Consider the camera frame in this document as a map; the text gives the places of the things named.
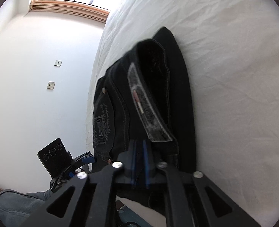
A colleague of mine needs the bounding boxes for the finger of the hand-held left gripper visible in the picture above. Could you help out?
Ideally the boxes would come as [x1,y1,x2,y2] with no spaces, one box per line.
[50,168,79,193]
[70,151,97,171]

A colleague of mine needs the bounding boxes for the wooden window sill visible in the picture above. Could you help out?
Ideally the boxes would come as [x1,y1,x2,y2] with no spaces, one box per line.
[29,0,111,24]

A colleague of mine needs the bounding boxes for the white bed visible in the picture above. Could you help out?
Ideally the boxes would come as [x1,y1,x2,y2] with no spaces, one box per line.
[85,0,279,227]

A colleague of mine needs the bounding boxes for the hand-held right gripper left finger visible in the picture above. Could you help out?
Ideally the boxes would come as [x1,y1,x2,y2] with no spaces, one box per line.
[19,141,142,227]

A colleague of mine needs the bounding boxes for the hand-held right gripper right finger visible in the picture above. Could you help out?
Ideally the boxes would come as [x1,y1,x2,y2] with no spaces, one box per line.
[142,139,260,227]

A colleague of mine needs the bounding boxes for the person's left forearm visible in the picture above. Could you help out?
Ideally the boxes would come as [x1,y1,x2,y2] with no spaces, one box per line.
[0,189,53,227]

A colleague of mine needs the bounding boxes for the black pants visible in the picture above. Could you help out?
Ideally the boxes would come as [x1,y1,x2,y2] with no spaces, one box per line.
[92,27,198,214]

